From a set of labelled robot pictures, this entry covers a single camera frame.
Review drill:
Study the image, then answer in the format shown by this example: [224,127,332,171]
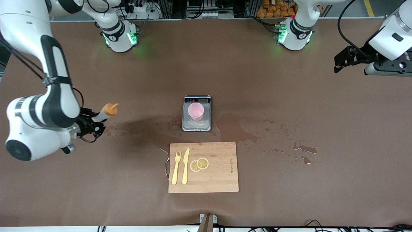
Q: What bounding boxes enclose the white power strip black plugs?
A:
[124,2,162,20]

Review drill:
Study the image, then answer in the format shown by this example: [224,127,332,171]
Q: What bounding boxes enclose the black floor cable bundle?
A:
[304,220,412,232]

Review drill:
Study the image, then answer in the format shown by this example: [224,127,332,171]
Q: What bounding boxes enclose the yellow plastic fork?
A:
[172,151,181,185]

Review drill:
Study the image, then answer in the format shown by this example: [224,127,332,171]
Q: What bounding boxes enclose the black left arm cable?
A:
[337,0,368,56]

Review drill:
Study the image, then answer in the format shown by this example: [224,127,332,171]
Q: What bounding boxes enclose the pink plastic cup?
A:
[188,103,205,121]

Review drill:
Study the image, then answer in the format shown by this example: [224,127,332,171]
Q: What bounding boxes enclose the silver digital kitchen scale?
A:
[182,95,212,132]

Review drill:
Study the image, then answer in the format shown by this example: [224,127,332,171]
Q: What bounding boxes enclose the translucent squeeze bottle orange cap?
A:
[92,103,119,123]

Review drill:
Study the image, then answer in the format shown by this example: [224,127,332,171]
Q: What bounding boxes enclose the yellow plastic knife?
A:
[182,148,190,185]

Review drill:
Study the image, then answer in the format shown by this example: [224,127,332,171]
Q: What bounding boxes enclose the brown table mat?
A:
[0,18,412,227]

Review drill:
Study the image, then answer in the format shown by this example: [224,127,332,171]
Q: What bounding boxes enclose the long white socket strip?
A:
[187,11,234,19]

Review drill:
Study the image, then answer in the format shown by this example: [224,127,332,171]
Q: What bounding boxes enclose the wooden cutting board metal handle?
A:
[165,142,239,194]

